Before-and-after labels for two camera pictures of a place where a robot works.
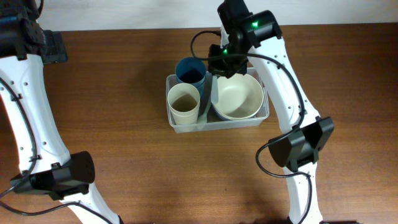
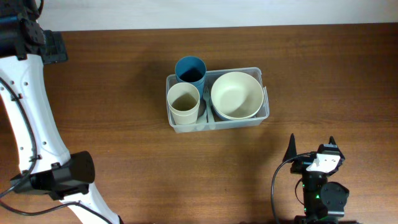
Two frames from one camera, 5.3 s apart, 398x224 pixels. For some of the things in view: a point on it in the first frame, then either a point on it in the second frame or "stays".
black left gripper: [58, 52] stays
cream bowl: [239, 96] stays
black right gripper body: [228, 66] -> [311, 182]
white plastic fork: [214, 98] -> [206, 95]
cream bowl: [238, 109] stays
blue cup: [192, 71] stays
